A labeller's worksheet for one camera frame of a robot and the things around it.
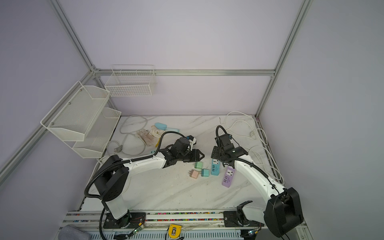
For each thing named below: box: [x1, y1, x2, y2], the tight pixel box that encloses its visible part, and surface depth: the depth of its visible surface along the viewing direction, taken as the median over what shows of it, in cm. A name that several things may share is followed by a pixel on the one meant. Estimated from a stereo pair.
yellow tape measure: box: [168, 224, 182, 239], surface depth 71 cm
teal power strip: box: [210, 158, 221, 176], surface depth 91 cm
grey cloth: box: [57, 225, 91, 240], surface depth 69 cm
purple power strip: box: [221, 166, 236, 188], surface depth 87 cm
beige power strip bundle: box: [135, 125, 165, 147], surface depth 109 cm
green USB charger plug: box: [194, 161, 203, 169], surface depth 93 cm
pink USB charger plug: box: [188, 169, 199, 179], surface depth 90 cm
